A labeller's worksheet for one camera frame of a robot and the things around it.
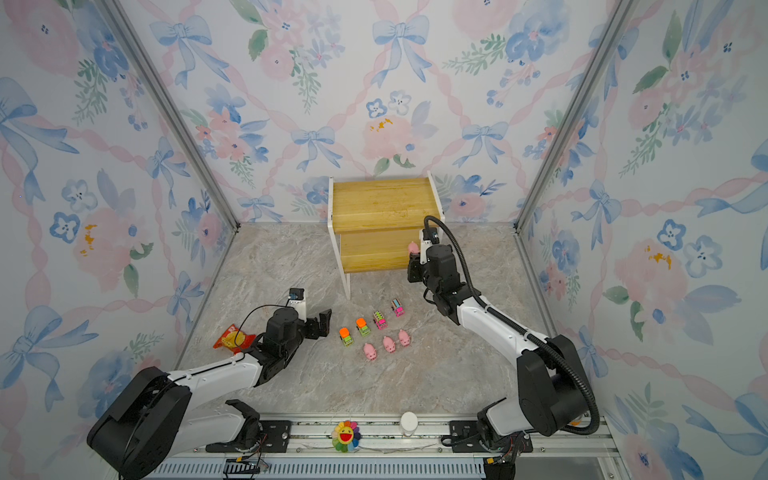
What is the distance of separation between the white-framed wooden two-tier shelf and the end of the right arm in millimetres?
95

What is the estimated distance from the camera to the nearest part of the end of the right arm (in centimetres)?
63

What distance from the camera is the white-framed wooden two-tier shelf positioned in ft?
2.52
